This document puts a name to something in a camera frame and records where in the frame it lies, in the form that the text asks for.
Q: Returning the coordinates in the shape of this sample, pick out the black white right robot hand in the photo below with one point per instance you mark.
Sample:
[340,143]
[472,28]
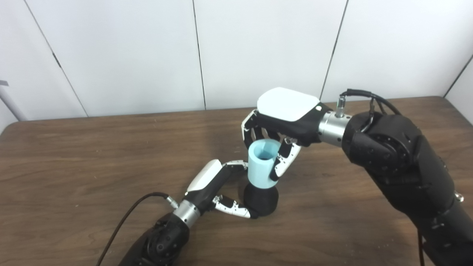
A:
[292,114]

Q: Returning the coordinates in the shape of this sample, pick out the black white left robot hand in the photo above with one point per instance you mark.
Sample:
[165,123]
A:
[207,186]

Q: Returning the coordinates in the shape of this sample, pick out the black flared nozzle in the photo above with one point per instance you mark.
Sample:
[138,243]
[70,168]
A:
[262,201]

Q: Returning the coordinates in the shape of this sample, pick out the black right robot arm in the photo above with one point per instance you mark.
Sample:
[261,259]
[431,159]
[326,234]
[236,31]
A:
[406,170]

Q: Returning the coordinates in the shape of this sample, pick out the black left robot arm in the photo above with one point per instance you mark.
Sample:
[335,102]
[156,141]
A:
[162,236]

